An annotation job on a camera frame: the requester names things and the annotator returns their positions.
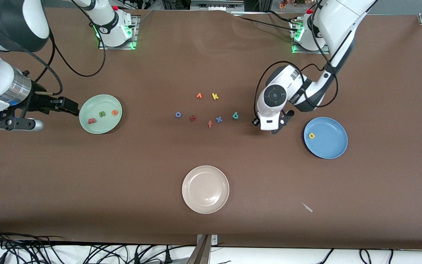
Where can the metal clamp bracket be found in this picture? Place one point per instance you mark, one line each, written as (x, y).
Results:
(214, 240)

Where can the salmon foam letter w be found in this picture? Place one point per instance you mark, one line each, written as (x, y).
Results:
(92, 121)

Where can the green plate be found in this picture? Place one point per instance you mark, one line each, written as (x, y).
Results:
(97, 104)

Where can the grey metal bar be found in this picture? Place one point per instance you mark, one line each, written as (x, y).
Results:
(200, 253)

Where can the blue foam letter x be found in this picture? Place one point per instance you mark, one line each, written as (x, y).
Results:
(218, 119)

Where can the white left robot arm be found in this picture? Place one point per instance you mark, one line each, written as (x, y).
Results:
(343, 18)

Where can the blue plate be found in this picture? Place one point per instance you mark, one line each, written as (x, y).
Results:
(328, 146)

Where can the orange dried flowers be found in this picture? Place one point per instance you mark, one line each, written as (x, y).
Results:
(284, 4)

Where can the green foam letter n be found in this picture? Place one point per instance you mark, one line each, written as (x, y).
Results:
(102, 114)

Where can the aluminium frame piece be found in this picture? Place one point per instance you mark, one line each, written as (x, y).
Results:
(216, 5)

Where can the black power plug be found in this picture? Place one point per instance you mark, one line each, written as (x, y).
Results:
(136, 257)
(167, 256)

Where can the teal foam letter b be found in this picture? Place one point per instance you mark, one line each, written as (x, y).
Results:
(235, 116)

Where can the beige plate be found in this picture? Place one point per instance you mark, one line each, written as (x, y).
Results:
(205, 190)

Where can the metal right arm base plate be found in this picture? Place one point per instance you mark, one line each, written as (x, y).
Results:
(136, 25)

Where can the brown table cover sheet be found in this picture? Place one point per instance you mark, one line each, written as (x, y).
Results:
(86, 183)

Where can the small white paper scrap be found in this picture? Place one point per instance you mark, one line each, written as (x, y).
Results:
(308, 208)

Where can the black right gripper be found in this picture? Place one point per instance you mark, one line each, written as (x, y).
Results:
(39, 101)

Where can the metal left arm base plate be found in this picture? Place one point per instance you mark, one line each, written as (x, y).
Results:
(306, 52)

